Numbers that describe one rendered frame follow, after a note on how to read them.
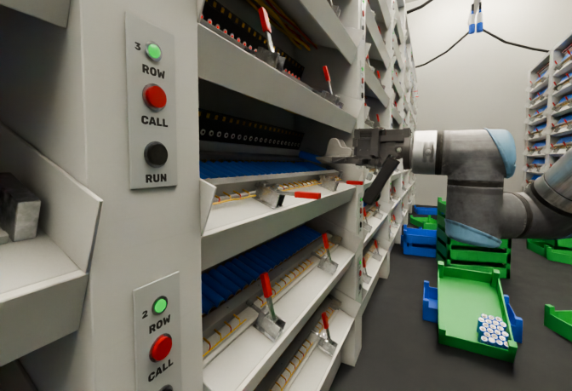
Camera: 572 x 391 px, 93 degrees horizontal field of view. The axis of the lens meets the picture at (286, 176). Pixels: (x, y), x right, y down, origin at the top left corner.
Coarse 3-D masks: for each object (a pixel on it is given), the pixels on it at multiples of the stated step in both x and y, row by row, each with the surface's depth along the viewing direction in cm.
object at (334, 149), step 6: (336, 138) 64; (330, 144) 64; (336, 144) 63; (330, 150) 64; (336, 150) 63; (342, 150) 63; (348, 150) 62; (324, 156) 64; (330, 156) 64; (336, 156) 63; (348, 156) 62; (324, 162) 65; (330, 162) 63
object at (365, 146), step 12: (360, 132) 60; (372, 132) 58; (384, 132) 60; (396, 132) 59; (408, 132) 57; (360, 144) 60; (372, 144) 59; (384, 144) 59; (396, 144) 58; (408, 144) 56; (360, 156) 60; (372, 156) 59; (384, 156) 59; (396, 156) 58; (408, 156) 55; (408, 168) 57
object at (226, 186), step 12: (204, 180) 33; (216, 180) 35; (228, 180) 37; (240, 180) 38; (252, 180) 40; (264, 180) 43; (276, 180) 47; (288, 180) 51; (300, 180) 56; (312, 180) 62; (336, 180) 73; (216, 192) 34; (228, 192) 36; (240, 192) 39
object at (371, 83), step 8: (368, 48) 85; (368, 56) 100; (368, 72) 93; (368, 80) 96; (376, 80) 105; (368, 88) 122; (376, 88) 109; (384, 88) 124; (376, 96) 116; (384, 96) 126; (384, 104) 132
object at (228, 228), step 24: (216, 144) 51; (240, 144) 58; (336, 168) 81; (312, 192) 56; (336, 192) 63; (216, 216) 31; (240, 216) 33; (264, 216) 35; (288, 216) 42; (312, 216) 54; (216, 240) 28; (240, 240) 32; (264, 240) 38
